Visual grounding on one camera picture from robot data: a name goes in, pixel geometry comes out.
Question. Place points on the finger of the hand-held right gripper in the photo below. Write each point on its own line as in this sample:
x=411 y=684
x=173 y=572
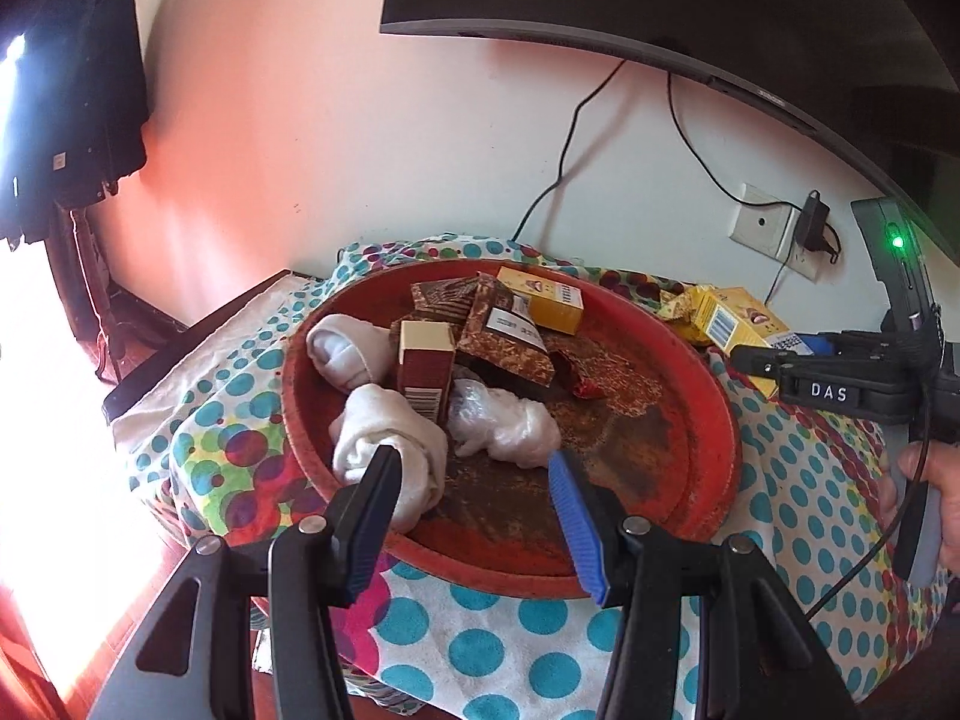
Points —
x=765 y=361
x=817 y=343

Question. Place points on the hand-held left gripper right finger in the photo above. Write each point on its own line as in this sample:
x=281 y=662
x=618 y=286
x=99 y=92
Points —
x=577 y=521

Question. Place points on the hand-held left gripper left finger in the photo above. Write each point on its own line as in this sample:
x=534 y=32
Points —
x=371 y=517

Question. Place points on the yellow medicine box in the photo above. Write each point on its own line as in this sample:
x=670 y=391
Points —
x=731 y=322
x=544 y=300

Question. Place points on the red round tray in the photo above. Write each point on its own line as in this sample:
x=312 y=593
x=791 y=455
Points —
x=637 y=465

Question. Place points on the white sock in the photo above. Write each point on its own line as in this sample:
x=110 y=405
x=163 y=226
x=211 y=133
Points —
x=345 y=352
x=375 y=427

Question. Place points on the white plastic bag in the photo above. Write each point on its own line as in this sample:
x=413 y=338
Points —
x=510 y=427

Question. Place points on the red snack packet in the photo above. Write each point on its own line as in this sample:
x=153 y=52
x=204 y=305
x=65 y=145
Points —
x=577 y=382

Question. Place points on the small brown box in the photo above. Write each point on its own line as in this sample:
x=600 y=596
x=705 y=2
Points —
x=424 y=367

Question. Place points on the brown patterned packet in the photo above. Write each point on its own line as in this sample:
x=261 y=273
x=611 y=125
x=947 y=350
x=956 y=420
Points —
x=502 y=345
x=442 y=300

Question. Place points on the person's right hand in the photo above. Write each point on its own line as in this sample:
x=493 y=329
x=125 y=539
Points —
x=949 y=487

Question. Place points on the yellow plastic bag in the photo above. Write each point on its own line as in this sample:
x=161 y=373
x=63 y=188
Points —
x=675 y=311

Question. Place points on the black power adapter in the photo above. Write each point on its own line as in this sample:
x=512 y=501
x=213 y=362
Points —
x=814 y=221

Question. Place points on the colourful polka dot cloth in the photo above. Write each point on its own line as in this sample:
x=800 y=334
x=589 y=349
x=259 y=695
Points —
x=810 y=480

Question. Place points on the dark wooden board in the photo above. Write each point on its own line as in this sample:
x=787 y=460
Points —
x=187 y=337

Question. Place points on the dark hanging clothing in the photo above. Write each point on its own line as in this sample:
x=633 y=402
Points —
x=82 y=90

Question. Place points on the white wall socket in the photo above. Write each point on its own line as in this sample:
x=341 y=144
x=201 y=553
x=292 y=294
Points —
x=806 y=264
x=761 y=217

